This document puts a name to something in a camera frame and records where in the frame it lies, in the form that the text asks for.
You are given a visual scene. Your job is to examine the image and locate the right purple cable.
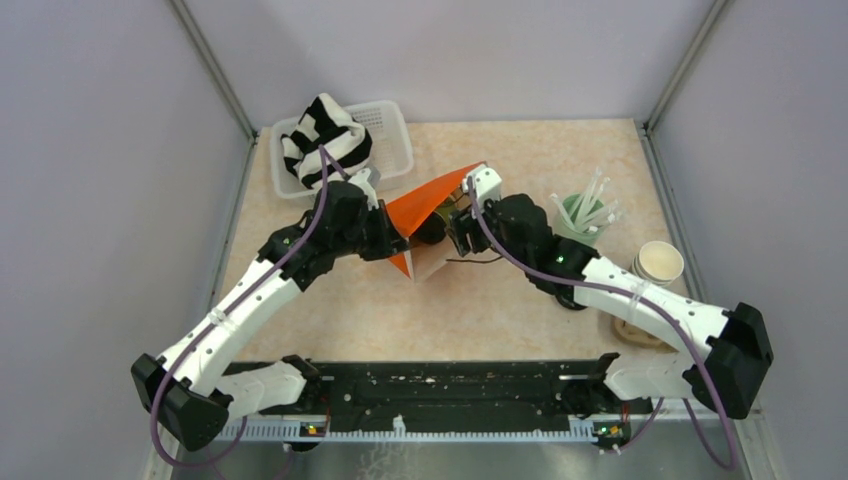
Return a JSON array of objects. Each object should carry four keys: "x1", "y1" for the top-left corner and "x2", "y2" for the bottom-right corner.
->
[{"x1": 466, "y1": 175, "x2": 740, "y2": 472}]

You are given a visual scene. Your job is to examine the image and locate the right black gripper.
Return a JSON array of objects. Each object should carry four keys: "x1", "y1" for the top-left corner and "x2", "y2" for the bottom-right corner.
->
[{"x1": 446, "y1": 191, "x2": 531, "y2": 270}]

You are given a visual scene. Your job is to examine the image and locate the cardboard cup carrier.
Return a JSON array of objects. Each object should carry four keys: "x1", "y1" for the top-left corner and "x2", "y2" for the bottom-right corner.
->
[{"x1": 612, "y1": 317, "x2": 676, "y2": 353}]

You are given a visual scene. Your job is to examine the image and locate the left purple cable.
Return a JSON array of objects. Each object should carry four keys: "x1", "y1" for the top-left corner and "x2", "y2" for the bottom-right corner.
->
[{"x1": 148, "y1": 145, "x2": 349, "y2": 472}]

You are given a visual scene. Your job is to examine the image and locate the white wrapped straws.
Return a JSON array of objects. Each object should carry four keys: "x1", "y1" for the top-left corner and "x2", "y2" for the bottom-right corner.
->
[{"x1": 577, "y1": 167, "x2": 626, "y2": 229}]

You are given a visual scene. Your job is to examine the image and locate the purple cable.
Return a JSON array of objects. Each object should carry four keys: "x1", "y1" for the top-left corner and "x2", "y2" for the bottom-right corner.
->
[
  {"x1": 466, "y1": 175, "x2": 740, "y2": 472},
  {"x1": 148, "y1": 145, "x2": 349, "y2": 472}
]

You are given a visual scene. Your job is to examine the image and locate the black white striped cloth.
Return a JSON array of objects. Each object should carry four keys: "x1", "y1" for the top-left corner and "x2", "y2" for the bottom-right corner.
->
[{"x1": 280, "y1": 93, "x2": 373, "y2": 190}]

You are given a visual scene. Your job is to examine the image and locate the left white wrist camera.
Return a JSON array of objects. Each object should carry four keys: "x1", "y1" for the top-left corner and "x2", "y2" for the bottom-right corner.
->
[{"x1": 347, "y1": 167, "x2": 381, "y2": 210}]

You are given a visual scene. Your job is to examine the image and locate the orange paper bag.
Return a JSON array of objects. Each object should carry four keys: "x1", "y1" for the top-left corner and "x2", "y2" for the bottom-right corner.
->
[{"x1": 387, "y1": 162, "x2": 484, "y2": 283}]

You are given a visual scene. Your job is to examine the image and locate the black lid on table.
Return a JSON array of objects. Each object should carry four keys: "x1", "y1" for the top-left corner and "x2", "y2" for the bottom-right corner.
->
[{"x1": 554, "y1": 295, "x2": 586, "y2": 311}]

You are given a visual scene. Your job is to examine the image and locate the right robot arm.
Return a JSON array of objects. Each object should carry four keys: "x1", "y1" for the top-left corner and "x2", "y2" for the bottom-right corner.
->
[{"x1": 449, "y1": 194, "x2": 774, "y2": 420}]

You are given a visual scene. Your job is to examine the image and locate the green straw holder cup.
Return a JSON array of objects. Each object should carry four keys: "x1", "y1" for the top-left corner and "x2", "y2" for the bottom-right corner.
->
[{"x1": 549, "y1": 194, "x2": 611, "y2": 246}]

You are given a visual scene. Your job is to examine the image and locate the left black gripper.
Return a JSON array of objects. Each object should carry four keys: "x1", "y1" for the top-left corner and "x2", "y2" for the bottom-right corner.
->
[{"x1": 333, "y1": 199, "x2": 411, "y2": 261}]

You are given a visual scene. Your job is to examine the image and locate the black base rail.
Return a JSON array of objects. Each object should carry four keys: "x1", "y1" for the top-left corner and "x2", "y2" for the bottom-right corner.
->
[{"x1": 219, "y1": 354, "x2": 654, "y2": 450}]

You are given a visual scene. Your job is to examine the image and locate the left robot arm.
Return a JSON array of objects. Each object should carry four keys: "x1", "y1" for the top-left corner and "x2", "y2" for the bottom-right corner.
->
[{"x1": 131, "y1": 180, "x2": 408, "y2": 451}]

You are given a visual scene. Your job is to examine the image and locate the stack of paper cups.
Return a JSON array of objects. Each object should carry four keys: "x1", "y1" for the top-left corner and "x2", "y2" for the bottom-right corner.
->
[{"x1": 630, "y1": 240, "x2": 685, "y2": 286}]

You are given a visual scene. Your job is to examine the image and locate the white plastic basket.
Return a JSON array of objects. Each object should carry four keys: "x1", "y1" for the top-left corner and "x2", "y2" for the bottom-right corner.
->
[{"x1": 268, "y1": 100, "x2": 414, "y2": 202}]

